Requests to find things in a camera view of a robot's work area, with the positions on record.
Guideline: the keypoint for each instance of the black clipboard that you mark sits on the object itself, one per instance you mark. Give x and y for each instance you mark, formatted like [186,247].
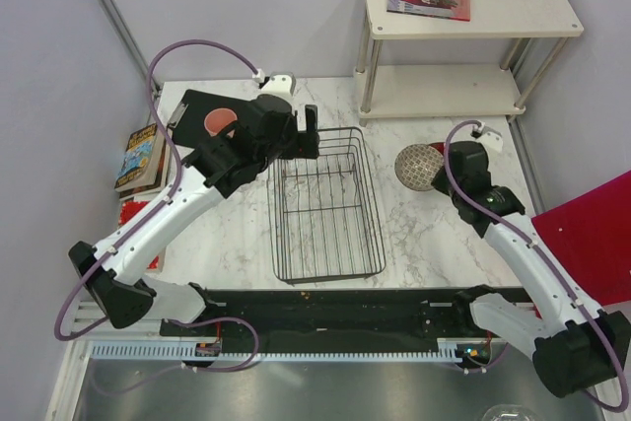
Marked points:
[187,122]

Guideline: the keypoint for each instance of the colourful paperback book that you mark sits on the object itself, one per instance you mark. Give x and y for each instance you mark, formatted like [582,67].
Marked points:
[145,164]

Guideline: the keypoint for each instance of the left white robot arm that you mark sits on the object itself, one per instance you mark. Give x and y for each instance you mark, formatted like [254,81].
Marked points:
[113,270]

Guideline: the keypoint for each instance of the white two-tier shelf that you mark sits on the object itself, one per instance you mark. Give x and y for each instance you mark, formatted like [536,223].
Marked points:
[414,67]

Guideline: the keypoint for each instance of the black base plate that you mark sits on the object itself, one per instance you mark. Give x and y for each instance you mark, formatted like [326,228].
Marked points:
[334,322]

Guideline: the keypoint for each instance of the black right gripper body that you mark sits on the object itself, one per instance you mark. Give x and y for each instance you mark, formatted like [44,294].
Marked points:
[441,181]

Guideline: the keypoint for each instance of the red folder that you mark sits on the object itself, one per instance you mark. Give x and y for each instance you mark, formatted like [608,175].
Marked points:
[590,236]

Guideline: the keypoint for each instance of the patterned beige bowl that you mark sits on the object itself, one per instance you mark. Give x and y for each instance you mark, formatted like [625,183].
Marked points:
[417,165]

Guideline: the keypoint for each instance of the white cable duct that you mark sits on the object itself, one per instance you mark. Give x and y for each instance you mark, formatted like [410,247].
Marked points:
[193,352]

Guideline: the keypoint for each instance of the pink plastic cup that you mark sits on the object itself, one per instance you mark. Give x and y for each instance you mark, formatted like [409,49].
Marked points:
[218,119]

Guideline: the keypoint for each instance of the red floral plate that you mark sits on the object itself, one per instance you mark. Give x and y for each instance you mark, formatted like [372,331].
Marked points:
[439,146]

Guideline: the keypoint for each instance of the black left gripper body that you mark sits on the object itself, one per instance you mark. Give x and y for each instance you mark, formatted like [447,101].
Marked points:
[283,150]

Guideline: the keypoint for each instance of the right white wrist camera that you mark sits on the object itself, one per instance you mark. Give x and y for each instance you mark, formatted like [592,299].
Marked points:
[488,137]

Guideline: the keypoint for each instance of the black wire dish rack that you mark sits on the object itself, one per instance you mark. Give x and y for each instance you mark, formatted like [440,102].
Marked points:
[324,216]

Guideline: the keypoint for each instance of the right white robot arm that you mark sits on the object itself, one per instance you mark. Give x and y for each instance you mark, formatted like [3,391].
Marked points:
[572,341]

